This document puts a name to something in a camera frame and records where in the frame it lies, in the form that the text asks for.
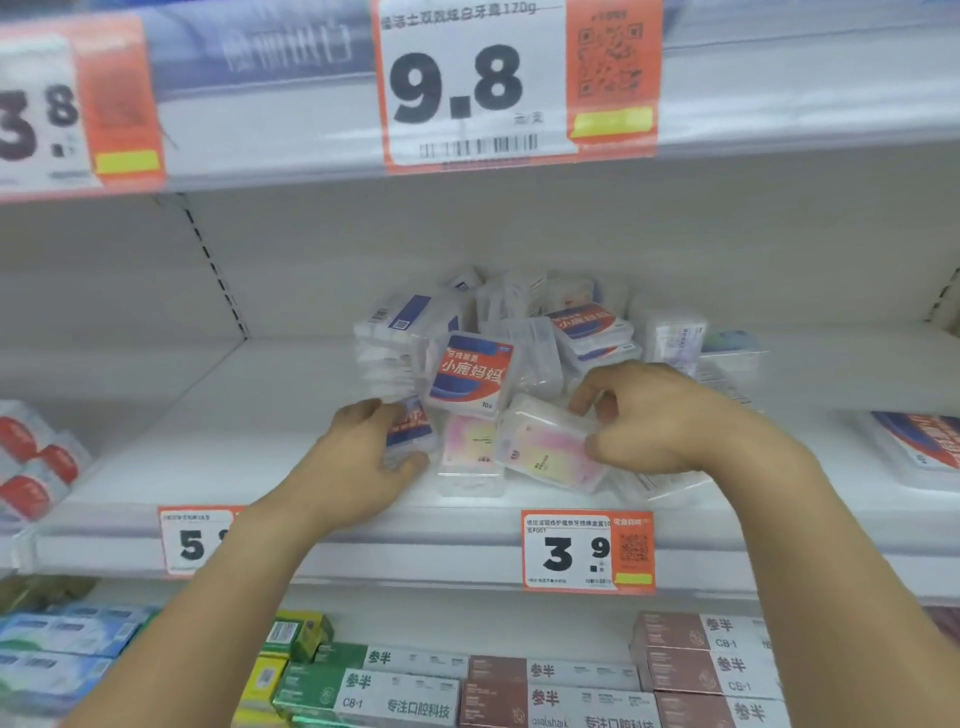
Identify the person's left hand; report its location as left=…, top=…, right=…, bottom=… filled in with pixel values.
left=253, top=397, right=431, bottom=538

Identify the person's right hand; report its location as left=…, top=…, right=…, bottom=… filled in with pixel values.
left=568, top=361, right=740, bottom=478

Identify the pile of teal small boxes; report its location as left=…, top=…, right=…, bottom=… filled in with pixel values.
left=693, top=328, right=768, bottom=410

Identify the pink label small box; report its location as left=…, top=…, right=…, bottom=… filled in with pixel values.
left=493, top=393, right=610, bottom=495

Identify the pile of red small boxes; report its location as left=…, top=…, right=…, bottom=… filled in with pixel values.
left=350, top=266, right=646, bottom=421

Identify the person's right forearm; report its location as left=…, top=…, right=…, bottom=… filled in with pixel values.
left=697, top=389, right=960, bottom=728

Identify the person's left forearm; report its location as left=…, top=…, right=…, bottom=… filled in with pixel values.
left=63, top=500, right=324, bottom=728

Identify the green yellow toothpaste box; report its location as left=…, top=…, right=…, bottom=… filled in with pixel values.
left=230, top=701, right=286, bottom=728
left=262, top=608, right=335, bottom=665
left=239, top=653, right=290, bottom=710

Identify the orange white price tag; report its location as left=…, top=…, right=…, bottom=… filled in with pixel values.
left=521, top=509, right=658, bottom=595
left=369, top=0, right=665, bottom=175
left=157, top=506, right=245, bottom=579
left=0, top=13, right=168, bottom=195

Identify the stack of maroon toothpaste boxes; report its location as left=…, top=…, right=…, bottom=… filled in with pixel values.
left=458, top=608, right=795, bottom=728

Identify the stack of pale blue toothpaste boxes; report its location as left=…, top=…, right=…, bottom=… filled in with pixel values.
left=0, top=603, right=160, bottom=721

